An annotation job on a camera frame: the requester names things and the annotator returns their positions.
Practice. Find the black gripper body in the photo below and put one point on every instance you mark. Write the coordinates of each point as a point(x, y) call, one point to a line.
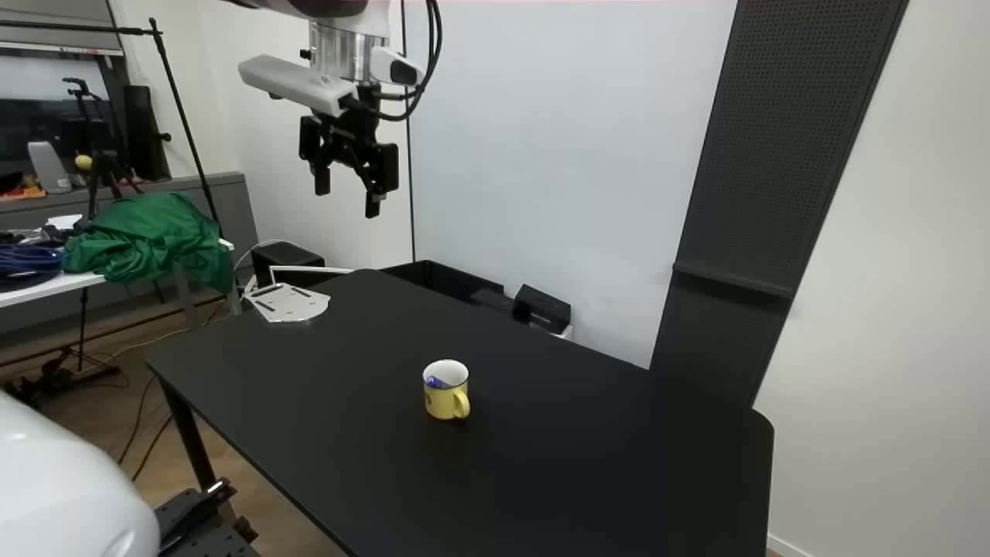
point(349, 141)

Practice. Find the blue marker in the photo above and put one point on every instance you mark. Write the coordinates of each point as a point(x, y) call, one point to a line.
point(439, 382)

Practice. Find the yellow mug white inside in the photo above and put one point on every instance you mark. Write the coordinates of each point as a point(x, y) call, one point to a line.
point(447, 404)

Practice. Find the black square box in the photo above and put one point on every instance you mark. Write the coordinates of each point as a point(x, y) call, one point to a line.
point(283, 254)

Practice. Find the black light stand pole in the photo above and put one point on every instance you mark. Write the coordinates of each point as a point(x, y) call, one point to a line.
point(185, 125)

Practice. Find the black speaker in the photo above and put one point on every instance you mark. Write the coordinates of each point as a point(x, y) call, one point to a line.
point(144, 135)

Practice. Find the white backdrop board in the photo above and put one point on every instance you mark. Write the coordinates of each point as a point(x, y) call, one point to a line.
point(559, 156)

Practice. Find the green cloth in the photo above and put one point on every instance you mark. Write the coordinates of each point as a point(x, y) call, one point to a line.
point(144, 244)

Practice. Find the small yellow ball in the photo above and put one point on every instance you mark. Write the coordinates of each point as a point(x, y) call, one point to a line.
point(84, 162)

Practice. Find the grey upright device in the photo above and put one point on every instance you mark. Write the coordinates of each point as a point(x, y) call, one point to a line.
point(48, 167)

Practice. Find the black table leg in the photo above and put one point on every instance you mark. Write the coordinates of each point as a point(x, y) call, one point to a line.
point(190, 443)

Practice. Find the white side table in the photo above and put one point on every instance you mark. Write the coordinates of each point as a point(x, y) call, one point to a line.
point(40, 291)

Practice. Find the dark blue bag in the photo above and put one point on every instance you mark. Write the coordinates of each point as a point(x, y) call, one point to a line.
point(25, 266)

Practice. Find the black stand feet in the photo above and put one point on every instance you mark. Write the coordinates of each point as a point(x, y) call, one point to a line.
point(51, 382)

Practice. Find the tall black panel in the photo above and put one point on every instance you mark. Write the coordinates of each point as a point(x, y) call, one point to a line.
point(762, 187)

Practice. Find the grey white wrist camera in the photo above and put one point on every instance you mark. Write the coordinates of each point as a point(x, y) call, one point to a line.
point(296, 83)

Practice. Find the black camera tripod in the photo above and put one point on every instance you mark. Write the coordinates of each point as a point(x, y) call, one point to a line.
point(98, 174)

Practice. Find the black metal mount base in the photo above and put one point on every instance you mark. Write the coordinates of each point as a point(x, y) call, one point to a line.
point(201, 529)

